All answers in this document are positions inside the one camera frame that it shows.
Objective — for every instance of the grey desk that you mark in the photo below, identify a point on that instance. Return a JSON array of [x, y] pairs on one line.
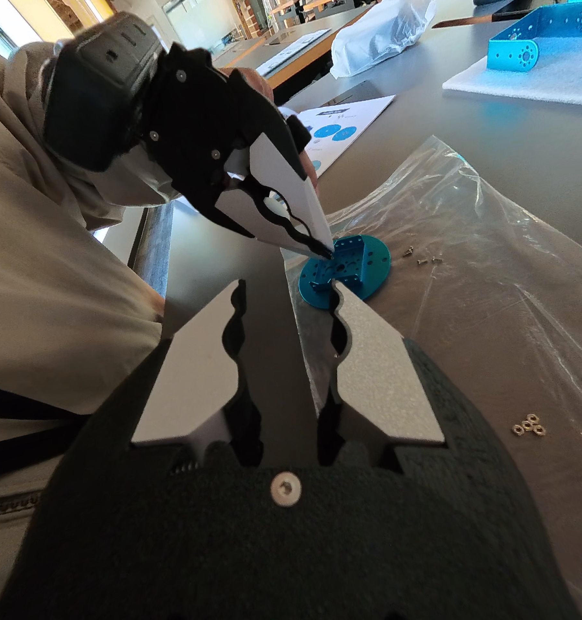
[[513, 121]]

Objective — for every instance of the long white printed sheet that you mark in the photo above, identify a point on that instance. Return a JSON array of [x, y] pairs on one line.
[[295, 48]]

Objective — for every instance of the person's left hand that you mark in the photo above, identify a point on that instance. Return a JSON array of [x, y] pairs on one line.
[[257, 80]]

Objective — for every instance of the wooden side table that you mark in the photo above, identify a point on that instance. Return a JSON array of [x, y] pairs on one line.
[[291, 53]]

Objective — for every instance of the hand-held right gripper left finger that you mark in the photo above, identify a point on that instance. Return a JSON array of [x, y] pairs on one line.
[[189, 387]]

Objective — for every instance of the small screws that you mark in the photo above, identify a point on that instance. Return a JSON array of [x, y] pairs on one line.
[[408, 251]]

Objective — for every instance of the white foam tray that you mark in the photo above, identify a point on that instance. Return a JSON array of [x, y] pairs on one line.
[[538, 82]]

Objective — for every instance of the person's beige jacket torso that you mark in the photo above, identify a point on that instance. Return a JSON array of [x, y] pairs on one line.
[[53, 315]]

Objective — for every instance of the clear plastic bag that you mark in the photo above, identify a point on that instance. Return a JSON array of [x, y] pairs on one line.
[[489, 315]]

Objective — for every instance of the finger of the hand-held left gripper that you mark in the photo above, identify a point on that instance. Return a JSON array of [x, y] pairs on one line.
[[291, 189], [252, 218]]

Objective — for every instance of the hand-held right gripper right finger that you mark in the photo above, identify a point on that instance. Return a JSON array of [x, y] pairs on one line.
[[383, 387]]

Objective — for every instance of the white instruction booklet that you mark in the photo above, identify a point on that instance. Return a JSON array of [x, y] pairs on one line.
[[358, 121]]

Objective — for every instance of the white crumpled wrap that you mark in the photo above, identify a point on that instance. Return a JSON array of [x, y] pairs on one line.
[[378, 34]]

